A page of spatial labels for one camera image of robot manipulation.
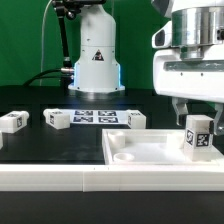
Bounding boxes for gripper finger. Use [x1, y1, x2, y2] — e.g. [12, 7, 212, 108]
[172, 97, 188, 126]
[214, 103, 224, 135]

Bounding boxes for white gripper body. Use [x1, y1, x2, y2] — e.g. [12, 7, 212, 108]
[153, 48, 224, 103]

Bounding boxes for white square tabletop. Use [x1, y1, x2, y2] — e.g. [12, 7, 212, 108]
[102, 129, 224, 166]

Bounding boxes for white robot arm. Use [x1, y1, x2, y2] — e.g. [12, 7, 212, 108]
[69, 0, 224, 135]

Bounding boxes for marker tag sheet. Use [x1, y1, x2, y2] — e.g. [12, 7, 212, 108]
[62, 109, 128, 124]

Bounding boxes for white front fence wall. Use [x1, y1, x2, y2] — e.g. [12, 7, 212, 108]
[0, 164, 224, 192]

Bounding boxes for black cables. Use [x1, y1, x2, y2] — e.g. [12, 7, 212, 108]
[22, 66, 75, 87]

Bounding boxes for black camera stand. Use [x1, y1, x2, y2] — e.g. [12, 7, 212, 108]
[51, 0, 108, 68]

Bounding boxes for grey cable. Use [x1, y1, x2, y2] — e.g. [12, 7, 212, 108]
[39, 0, 54, 87]

